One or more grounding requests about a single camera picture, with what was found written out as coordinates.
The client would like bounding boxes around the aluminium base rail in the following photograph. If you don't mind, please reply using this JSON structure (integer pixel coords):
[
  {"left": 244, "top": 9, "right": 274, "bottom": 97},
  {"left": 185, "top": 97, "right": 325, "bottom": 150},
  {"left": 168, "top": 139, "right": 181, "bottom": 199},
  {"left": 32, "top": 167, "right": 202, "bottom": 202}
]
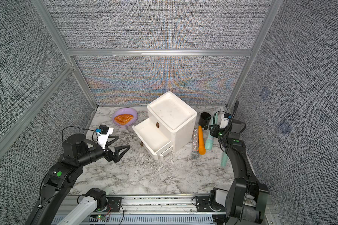
[{"left": 42, "top": 194, "right": 274, "bottom": 225}]

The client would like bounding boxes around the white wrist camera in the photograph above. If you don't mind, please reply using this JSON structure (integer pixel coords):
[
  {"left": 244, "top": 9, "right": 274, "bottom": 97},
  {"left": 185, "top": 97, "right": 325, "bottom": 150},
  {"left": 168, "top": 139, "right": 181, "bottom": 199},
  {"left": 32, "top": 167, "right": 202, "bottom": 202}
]
[
  {"left": 95, "top": 125, "right": 114, "bottom": 150},
  {"left": 220, "top": 113, "right": 232, "bottom": 129}
]

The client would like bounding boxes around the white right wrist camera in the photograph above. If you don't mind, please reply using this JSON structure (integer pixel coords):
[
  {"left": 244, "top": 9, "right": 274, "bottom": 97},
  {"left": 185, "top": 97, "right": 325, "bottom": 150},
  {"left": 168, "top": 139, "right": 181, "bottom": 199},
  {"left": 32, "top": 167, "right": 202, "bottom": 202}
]
[{"left": 220, "top": 113, "right": 232, "bottom": 129}]

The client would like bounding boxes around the white three-drawer storage unit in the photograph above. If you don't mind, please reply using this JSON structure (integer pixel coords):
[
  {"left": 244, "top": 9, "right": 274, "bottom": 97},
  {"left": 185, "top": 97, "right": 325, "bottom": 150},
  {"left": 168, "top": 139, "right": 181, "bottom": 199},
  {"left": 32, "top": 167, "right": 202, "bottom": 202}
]
[{"left": 147, "top": 91, "right": 197, "bottom": 152}]

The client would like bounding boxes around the black cup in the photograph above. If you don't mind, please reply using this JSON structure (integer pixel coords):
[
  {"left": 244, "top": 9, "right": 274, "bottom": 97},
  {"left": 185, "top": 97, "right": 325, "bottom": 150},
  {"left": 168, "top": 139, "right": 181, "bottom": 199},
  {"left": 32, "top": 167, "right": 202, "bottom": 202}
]
[{"left": 198, "top": 112, "right": 212, "bottom": 130}]

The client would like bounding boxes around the purple plastic plate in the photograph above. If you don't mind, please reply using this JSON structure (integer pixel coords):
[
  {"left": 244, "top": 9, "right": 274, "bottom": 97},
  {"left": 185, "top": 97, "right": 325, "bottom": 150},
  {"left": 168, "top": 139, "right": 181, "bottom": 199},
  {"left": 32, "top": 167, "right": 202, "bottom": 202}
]
[{"left": 112, "top": 107, "right": 138, "bottom": 127}]

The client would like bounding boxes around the glittery silver microphone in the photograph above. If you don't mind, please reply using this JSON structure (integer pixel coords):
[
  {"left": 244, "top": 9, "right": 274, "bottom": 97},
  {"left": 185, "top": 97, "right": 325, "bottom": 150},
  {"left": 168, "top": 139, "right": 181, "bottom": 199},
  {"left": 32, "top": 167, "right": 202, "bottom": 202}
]
[{"left": 191, "top": 128, "right": 199, "bottom": 159}]

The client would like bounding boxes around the mint green tube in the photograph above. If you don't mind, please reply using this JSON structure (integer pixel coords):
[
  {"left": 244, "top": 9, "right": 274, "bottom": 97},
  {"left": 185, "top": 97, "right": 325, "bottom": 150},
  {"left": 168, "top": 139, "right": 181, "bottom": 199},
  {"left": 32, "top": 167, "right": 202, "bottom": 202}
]
[{"left": 220, "top": 152, "right": 229, "bottom": 167}]

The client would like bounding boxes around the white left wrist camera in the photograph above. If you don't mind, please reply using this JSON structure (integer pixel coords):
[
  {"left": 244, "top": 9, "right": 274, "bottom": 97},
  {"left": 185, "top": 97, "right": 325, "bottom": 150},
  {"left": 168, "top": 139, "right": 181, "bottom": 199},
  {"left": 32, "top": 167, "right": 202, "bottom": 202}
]
[{"left": 95, "top": 125, "right": 114, "bottom": 150}]

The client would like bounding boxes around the orange pastry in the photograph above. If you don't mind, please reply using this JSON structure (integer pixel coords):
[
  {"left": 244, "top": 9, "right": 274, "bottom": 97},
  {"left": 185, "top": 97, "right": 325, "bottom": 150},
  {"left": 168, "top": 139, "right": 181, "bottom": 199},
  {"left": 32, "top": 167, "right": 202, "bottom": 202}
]
[{"left": 114, "top": 114, "right": 134, "bottom": 126}]

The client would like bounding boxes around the orange microphone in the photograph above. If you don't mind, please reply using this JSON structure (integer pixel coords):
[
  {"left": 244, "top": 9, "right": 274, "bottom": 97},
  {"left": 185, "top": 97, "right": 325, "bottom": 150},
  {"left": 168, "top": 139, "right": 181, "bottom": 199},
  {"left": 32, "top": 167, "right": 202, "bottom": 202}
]
[{"left": 198, "top": 125, "right": 206, "bottom": 155}]

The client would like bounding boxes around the white drawer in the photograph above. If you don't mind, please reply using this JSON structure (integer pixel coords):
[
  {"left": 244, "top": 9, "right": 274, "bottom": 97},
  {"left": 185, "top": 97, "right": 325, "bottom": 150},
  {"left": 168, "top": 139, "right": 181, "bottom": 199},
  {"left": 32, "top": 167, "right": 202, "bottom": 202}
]
[
  {"left": 132, "top": 118, "right": 173, "bottom": 161},
  {"left": 158, "top": 146, "right": 173, "bottom": 161}
]

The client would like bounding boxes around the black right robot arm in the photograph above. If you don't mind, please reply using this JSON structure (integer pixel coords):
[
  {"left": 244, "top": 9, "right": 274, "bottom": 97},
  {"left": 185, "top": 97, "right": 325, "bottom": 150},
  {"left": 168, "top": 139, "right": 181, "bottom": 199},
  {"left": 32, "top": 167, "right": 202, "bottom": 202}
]
[{"left": 209, "top": 119, "right": 269, "bottom": 225}]

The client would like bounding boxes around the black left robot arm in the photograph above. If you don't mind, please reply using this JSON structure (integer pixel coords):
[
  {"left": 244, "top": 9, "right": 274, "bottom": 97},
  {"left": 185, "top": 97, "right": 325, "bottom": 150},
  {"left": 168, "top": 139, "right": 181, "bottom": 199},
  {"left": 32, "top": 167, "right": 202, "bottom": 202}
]
[{"left": 26, "top": 134, "right": 130, "bottom": 225}]

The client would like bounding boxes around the white bottom drawer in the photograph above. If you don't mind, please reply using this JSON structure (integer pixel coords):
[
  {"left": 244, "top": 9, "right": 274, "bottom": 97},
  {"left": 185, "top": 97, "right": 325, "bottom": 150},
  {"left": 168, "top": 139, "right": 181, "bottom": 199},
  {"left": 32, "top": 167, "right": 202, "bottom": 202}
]
[{"left": 158, "top": 146, "right": 173, "bottom": 161}]

